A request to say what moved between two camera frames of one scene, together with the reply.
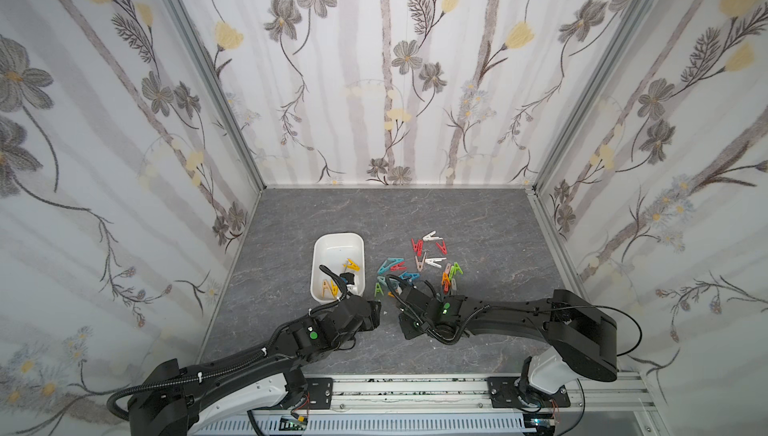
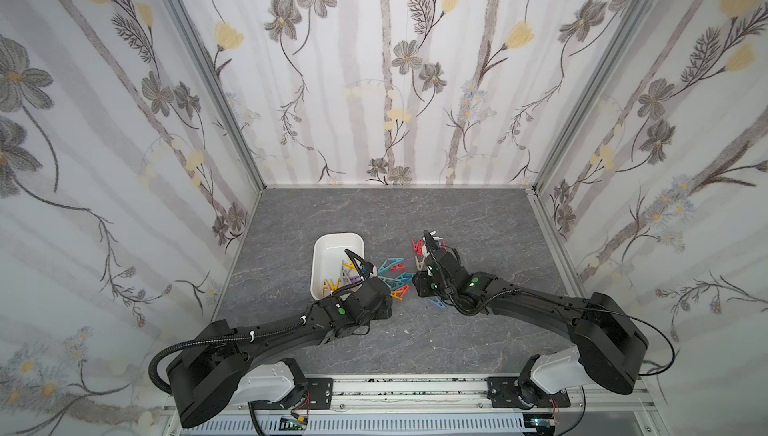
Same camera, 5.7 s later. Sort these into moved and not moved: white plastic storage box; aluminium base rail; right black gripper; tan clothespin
Moved: right black gripper
Not moved: white plastic storage box; tan clothespin; aluminium base rail
